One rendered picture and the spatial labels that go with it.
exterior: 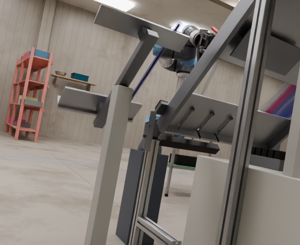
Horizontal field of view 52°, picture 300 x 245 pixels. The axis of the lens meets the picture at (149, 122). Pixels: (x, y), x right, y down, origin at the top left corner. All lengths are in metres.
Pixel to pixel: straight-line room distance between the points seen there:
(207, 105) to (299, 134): 0.59
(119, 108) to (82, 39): 9.44
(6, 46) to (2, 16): 0.83
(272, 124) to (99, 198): 0.94
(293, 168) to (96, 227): 0.68
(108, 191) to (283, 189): 0.59
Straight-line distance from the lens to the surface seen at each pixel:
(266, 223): 0.88
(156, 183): 1.90
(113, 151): 1.11
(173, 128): 1.36
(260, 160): 1.09
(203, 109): 1.36
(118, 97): 1.10
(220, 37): 1.13
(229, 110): 1.42
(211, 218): 1.02
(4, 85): 9.95
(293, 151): 0.84
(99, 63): 10.55
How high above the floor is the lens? 0.67
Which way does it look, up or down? 2 degrees up
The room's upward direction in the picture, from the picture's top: 10 degrees clockwise
